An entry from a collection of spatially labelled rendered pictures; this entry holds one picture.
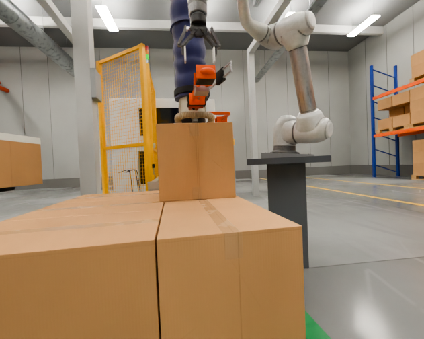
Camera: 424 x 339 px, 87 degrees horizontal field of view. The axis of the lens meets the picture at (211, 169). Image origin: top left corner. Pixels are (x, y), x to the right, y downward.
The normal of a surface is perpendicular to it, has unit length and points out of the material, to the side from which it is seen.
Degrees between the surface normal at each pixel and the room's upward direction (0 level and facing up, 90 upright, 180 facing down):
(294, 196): 90
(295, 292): 90
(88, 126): 90
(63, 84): 90
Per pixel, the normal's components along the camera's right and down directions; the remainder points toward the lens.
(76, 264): 0.17, 0.01
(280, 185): -0.24, 0.03
